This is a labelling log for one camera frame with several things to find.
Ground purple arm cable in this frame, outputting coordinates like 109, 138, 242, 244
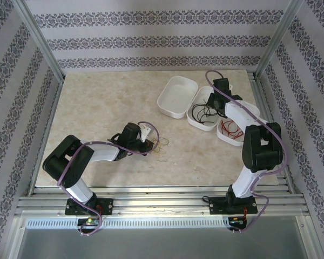
205, 70, 288, 235
56, 120, 160, 237

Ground thin yellow cable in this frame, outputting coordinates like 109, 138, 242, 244
151, 137, 171, 163

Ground aluminium frame post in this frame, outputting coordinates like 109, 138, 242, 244
255, 0, 306, 79
15, 0, 65, 82

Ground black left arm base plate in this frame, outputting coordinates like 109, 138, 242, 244
65, 198, 113, 216

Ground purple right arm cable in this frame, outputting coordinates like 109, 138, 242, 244
205, 70, 288, 235

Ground slotted grey cable duct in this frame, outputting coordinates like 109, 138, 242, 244
25, 217, 230, 228

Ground white plastic tray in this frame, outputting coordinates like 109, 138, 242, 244
186, 86, 230, 132
157, 76, 199, 119
216, 98, 261, 147

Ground aluminium frame rail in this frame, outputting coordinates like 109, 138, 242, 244
15, 185, 309, 216

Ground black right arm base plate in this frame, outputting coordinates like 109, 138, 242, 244
209, 196, 258, 215

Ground grey metal panel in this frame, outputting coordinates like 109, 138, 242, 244
16, 228, 310, 259

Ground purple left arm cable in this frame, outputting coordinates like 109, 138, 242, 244
56, 120, 160, 237

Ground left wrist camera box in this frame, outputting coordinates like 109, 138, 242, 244
139, 123, 152, 142

